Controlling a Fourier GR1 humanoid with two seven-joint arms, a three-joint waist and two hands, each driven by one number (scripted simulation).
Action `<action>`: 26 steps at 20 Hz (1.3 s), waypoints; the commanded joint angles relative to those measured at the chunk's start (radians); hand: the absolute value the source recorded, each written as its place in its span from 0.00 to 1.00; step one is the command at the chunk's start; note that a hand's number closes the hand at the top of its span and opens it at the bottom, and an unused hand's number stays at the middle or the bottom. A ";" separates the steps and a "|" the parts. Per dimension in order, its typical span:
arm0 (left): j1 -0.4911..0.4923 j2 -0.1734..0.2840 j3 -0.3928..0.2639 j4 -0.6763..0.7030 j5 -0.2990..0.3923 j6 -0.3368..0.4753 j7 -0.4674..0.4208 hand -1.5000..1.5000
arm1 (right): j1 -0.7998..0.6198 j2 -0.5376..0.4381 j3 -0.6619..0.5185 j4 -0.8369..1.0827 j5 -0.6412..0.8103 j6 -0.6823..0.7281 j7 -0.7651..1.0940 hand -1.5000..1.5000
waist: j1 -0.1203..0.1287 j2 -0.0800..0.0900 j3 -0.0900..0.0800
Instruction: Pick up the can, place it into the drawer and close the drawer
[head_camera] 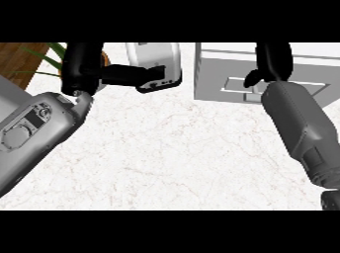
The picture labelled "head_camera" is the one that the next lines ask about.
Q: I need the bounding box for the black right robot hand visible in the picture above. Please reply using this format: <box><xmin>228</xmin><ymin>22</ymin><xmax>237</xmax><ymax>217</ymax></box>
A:
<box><xmin>243</xmin><ymin>42</ymin><xmax>294</xmax><ymax>89</ymax></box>

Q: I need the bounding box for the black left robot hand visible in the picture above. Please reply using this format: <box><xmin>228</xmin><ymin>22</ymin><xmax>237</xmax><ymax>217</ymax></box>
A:
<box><xmin>59</xmin><ymin>42</ymin><xmax>169</xmax><ymax>98</ymax></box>

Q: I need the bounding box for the brown plant pot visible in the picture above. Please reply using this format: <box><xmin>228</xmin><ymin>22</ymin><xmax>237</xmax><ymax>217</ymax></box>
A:
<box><xmin>101</xmin><ymin>50</ymin><xmax>113</xmax><ymax>67</ymax></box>

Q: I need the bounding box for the green leafy plant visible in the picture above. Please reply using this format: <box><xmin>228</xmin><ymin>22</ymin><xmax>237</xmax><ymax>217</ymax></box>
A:
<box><xmin>15</xmin><ymin>42</ymin><xmax>70</xmax><ymax>79</ymax></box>

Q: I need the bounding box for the pale grey cabinet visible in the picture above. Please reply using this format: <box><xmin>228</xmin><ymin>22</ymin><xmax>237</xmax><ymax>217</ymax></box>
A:
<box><xmin>194</xmin><ymin>42</ymin><xmax>340</xmax><ymax>109</ymax></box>

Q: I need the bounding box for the white appliance with dark base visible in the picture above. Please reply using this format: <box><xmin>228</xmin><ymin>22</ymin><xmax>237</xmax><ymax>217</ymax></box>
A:
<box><xmin>124</xmin><ymin>42</ymin><xmax>184</xmax><ymax>95</ymax></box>

